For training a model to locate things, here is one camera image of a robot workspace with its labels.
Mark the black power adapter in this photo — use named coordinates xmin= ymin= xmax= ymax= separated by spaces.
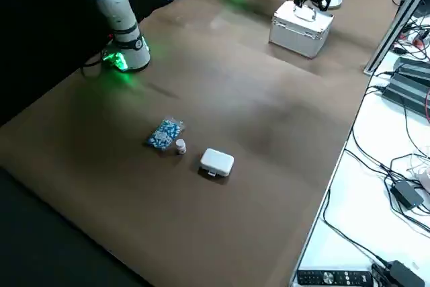
xmin=370 ymin=259 xmax=426 ymax=287
xmin=390 ymin=179 xmax=425 ymax=210

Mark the black remote control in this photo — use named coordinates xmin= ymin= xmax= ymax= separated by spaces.
xmin=296 ymin=269 xmax=374 ymax=287

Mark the white plastic case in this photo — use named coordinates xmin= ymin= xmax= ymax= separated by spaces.
xmin=199 ymin=147 xmax=235 ymax=178

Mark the silver aluminium medical kit case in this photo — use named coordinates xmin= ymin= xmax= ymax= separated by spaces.
xmin=267 ymin=0 xmax=335 ymax=60

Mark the blue capsule bag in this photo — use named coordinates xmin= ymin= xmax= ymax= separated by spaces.
xmin=146 ymin=115 xmax=187 ymax=152

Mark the black power brick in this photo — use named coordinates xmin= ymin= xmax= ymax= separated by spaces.
xmin=393 ymin=56 xmax=430 ymax=81
xmin=382 ymin=70 xmax=430 ymax=117

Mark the aluminium frame post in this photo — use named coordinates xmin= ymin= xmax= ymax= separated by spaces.
xmin=362 ymin=0 xmax=430 ymax=75

